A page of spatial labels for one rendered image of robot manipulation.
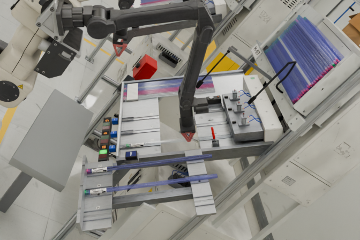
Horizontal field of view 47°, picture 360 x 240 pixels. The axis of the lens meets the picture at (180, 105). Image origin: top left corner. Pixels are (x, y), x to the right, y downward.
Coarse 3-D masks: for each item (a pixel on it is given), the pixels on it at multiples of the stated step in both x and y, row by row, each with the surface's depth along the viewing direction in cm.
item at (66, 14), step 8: (64, 8) 138; (72, 8) 140; (80, 8) 141; (56, 16) 135; (64, 16) 138; (72, 16) 139; (80, 16) 140; (64, 24) 139; (72, 24) 140; (80, 24) 141; (64, 32) 142
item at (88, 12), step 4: (84, 8) 142; (88, 8) 142; (92, 8) 144; (96, 8) 144; (100, 8) 144; (84, 12) 140; (88, 12) 141; (92, 12) 143; (96, 12) 142; (100, 12) 143; (104, 12) 144; (84, 16) 140; (88, 16) 140; (92, 16) 141; (100, 16) 141; (104, 16) 143; (108, 16) 145; (84, 20) 141; (84, 24) 143
